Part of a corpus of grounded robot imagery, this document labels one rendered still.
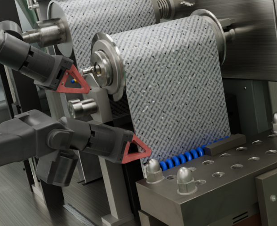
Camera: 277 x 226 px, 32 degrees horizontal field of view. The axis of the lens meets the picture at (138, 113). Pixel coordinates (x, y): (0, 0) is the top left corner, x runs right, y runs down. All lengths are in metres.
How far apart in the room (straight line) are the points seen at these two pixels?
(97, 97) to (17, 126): 0.24
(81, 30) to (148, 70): 0.26
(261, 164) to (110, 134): 0.29
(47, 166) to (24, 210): 0.43
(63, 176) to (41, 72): 0.20
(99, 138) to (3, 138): 0.20
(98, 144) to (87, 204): 0.35
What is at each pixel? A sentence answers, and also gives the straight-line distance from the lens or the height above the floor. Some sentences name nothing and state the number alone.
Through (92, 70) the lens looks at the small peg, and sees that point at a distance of 1.02.
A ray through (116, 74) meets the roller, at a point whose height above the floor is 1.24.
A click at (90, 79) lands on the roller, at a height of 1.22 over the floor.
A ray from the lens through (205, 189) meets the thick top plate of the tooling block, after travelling 0.87.
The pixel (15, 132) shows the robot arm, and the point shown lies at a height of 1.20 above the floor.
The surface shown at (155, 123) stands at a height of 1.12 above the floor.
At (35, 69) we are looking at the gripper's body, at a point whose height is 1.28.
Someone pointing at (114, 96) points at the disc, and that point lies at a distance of 1.02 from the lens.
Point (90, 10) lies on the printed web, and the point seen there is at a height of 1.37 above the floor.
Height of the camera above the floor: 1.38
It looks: 13 degrees down
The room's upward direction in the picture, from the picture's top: 11 degrees counter-clockwise
